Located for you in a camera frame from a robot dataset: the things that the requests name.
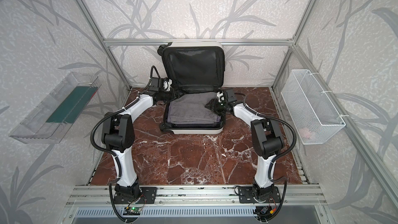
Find grey towel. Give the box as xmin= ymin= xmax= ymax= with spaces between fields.
xmin=166 ymin=92 xmax=221 ymax=124

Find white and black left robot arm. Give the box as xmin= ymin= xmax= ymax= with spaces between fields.
xmin=102 ymin=77 xmax=180 ymax=199

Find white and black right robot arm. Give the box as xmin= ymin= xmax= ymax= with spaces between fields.
xmin=205 ymin=89 xmax=285 ymax=201

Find pink object in basket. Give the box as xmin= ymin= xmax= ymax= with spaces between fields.
xmin=298 ymin=128 xmax=315 ymax=141

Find green board in shelf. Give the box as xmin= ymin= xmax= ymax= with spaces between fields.
xmin=46 ymin=86 xmax=98 ymax=124

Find left green circuit board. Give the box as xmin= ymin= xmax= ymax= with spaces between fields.
xmin=123 ymin=207 xmax=143 ymax=216

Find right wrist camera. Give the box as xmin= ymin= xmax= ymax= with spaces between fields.
xmin=217 ymin=91 xmax=225 ymax=103

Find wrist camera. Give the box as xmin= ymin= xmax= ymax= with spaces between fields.
xmin=163 ymin=78 xmax=173 ymax=92
xmin=217 ymin=91 xmax=225 ymax=103

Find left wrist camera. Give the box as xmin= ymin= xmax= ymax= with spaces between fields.
xmin=163 ymin=78 xmax=173 ymax=92

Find left black corrugated cable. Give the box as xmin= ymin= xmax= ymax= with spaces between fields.
xmin=90 ymin=65 xmax=162 ymax=223

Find black corrugated cable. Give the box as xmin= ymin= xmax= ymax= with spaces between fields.
xmin=234 ymin=91 xmax=297 ymax=223
xmin=90 ymin=65 xmax=162 ymax=223

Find right black corrugated cable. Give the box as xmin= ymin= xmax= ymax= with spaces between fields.
xmin=234 ymin=91 xmax=297 ymax=223

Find white wire mesh basket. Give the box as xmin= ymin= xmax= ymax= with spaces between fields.
xmin=281 ymin=69 xmax=346 ymax=145

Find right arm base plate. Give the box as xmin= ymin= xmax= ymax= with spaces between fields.
xmin=234 ymin=186 xmax=282 ymax=204

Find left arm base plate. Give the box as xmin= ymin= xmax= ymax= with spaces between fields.
xmin=113 ymin=185 xmax=157 ymax=204

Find clear plastic wall shelf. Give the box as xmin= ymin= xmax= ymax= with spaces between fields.
xmin=9 ymin=72 xmax=101 ymax=144

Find aluminium front rail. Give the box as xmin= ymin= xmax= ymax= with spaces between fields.
xmin=65 ymin=184 xmax=327 ymax=207

